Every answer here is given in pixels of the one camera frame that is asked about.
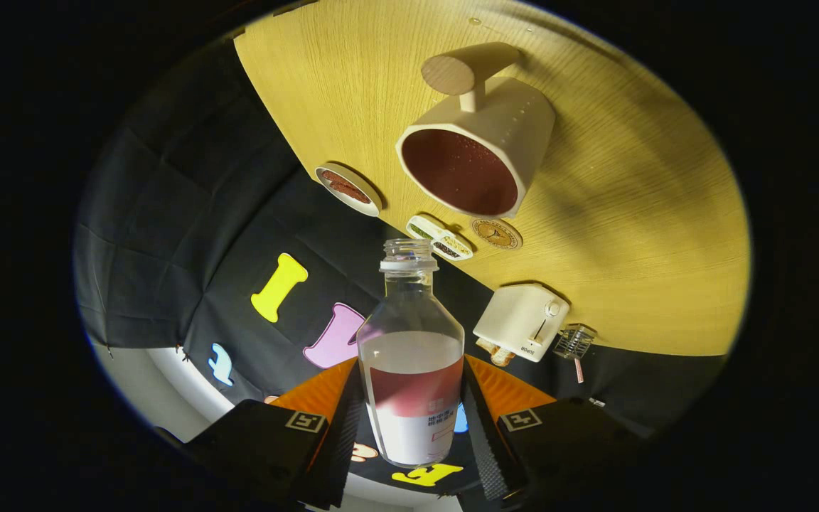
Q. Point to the round brown coaster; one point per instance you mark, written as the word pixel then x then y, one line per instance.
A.
pixel 496 234

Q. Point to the white divided condiment dish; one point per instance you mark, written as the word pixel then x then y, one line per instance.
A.
pixel 441 237

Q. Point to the white round plate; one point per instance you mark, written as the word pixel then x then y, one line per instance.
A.
pixel 374 205

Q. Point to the clear juice bottle pink label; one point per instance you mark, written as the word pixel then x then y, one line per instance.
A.
pixel 413 398

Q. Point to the red meat piece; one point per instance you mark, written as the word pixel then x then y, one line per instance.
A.
pixel 335 179
pixel 356 193

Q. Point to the wooden table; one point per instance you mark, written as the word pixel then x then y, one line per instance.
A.
pixel 630 213

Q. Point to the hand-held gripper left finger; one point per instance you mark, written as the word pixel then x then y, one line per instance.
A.
pixel 338 448

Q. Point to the white toaster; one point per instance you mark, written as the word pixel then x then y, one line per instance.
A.
pixel 516 316

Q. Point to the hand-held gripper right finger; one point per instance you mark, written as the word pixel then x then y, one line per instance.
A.
pixel 488 448

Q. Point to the black backdrop cloth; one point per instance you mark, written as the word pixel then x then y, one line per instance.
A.
pixel 168 213

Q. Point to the pink striped straw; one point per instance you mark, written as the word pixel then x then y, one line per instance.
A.
pixel 579 370

